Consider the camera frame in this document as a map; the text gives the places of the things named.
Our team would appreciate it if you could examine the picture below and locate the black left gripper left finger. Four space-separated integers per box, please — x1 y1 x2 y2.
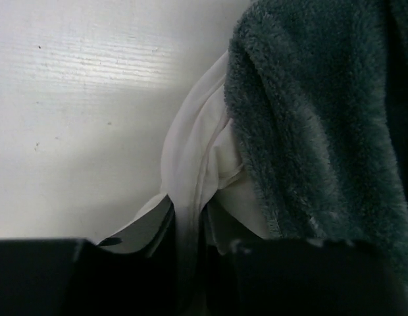
99 196 174 257

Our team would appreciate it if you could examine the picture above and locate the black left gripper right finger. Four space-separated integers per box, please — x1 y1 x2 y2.
201 202 230 255

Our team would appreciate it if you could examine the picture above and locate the white pillow insert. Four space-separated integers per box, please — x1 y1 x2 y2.
107 52 270 254

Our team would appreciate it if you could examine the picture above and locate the zebra and grey plush pillowcase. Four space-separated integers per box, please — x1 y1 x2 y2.
225 1 408 287

